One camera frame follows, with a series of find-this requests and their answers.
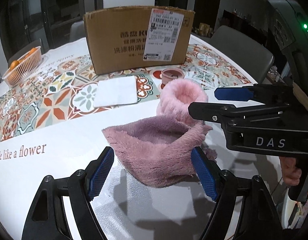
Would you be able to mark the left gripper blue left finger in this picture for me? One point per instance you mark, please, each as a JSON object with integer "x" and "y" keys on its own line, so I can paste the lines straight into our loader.
{"x": 47, "y": 219}

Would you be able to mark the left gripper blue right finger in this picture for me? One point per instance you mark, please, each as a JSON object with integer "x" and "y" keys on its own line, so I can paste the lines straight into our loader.
{"x": 258, "y": 218}

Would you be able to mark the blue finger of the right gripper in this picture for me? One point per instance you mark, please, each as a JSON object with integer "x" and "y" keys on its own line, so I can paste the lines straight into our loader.
{"x": 258, "y": 93}
{"x": 214, "y": 112}

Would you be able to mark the light pink fuzzy headband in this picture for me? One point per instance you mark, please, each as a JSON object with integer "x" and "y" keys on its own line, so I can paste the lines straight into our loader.
{"x": 176, "y": 97}

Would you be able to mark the mauve fuzzy towel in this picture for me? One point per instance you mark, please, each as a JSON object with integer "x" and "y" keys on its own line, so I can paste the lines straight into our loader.
{"x": 157, "y": 150}

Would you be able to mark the person's right hand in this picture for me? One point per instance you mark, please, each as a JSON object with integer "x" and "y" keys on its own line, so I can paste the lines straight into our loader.
{"x": 290, "y": 173}

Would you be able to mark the grey chair right side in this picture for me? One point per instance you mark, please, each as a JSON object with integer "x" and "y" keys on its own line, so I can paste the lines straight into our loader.
{"x": 251, "y": 56}

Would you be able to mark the grey chair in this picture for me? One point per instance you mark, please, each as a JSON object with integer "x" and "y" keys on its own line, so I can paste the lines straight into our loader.
{"x": 77, "y": 31}
{"x": 24, "y": 50}
{"x": 251, "y": 56}

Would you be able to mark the white shipping label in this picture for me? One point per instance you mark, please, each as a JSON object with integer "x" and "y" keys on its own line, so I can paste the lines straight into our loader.
{"x": 162, "y": 35}

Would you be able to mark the folded white cloth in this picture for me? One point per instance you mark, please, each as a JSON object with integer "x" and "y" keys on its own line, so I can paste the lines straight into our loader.
{"x": 116, "y": 91}

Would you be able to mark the brown cardboard box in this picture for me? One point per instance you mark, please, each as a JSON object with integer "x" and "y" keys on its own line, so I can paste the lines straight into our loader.
{"x": 116, "y": 37}

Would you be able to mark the patterned tile table runner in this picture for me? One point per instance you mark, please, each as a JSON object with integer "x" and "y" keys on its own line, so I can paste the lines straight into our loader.
{"x": 64, "y": 85}

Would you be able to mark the pink plastic fruit basket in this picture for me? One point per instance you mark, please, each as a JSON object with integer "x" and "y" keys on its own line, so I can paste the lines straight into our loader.
{"x": 20, "y": 71}

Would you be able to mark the oranges in basket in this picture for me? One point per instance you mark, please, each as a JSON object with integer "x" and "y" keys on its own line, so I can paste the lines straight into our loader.
{"x": 23, "y": 57}

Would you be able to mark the grey chair far middle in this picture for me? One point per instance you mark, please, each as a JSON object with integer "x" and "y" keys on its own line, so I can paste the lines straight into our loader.
{"x": 77, "y": 31}

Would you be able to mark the grey chair far left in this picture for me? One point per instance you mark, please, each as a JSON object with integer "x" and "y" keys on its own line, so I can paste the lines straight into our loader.
{"x": 24, "y": 50}

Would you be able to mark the glass sliding door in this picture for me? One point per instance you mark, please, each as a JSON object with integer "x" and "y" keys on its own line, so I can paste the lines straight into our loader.
{"x": 47, "y": 20}

